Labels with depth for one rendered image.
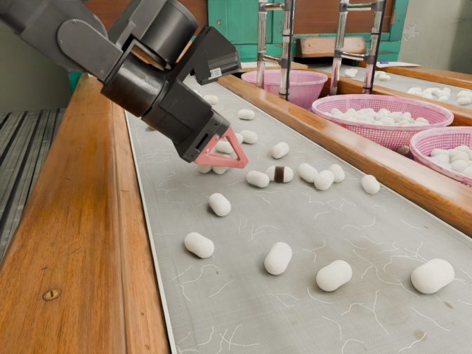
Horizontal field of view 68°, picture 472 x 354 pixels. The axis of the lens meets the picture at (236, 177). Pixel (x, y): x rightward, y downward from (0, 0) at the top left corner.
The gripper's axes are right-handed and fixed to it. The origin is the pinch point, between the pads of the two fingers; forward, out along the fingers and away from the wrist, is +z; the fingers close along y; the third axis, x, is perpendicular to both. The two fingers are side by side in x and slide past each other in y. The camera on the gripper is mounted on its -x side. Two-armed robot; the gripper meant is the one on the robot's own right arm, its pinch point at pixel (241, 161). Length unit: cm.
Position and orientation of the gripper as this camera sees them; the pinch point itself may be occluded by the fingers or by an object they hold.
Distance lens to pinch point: 47.9
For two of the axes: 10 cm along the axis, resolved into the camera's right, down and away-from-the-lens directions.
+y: -3.1, -3.9, 8.6
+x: -6.1, 7.8, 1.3
